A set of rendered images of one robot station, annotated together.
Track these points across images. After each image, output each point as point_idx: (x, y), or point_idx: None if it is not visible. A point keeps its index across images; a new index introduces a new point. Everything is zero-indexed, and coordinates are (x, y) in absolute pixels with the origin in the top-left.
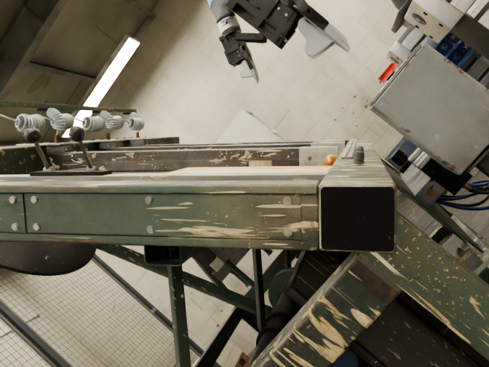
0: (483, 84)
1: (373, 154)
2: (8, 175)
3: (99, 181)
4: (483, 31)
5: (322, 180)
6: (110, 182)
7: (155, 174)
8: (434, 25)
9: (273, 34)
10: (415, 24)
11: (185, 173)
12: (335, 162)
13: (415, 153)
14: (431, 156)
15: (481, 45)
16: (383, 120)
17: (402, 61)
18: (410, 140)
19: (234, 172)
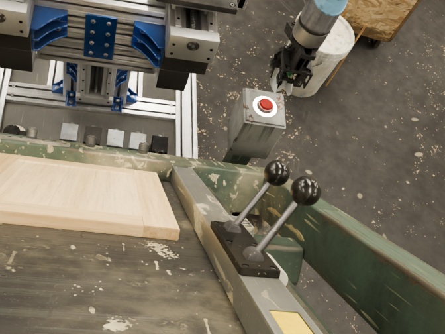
0: (34, 58)
1: (0, 132)
2: (288, 304)
3: (336, 217)
4: (202, 65)
5: (262, 173)
6: (336, 214)
7: (211, 207)
8: (198, 54)
9: (305, 83)
10: (175, 42)
11: (198, 197)
12: (108, 153)
13: (75, 132)
14: (240, 149)
15: (177, 65)
16: (244, 129)
17: (24, 26)
18: (248, 141)
19: (47, 187)
